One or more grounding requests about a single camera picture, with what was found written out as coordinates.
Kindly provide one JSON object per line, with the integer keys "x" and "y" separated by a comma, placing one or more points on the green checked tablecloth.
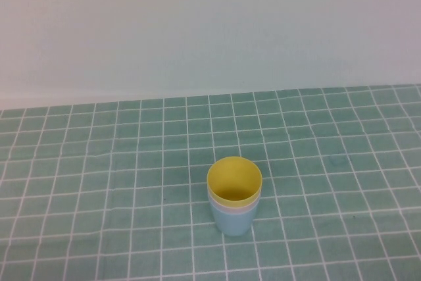
{"x": 98, "y": 195}

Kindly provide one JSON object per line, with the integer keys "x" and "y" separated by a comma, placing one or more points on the pink plastic cup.
{"x": 218, "y": 207}

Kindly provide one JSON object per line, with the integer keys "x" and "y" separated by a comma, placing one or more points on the yellow plastic cup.
{"x": 235, "y": 175}

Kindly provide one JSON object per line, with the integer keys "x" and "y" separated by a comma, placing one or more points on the blue plastic cup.
{"x": 233, "y": 225}

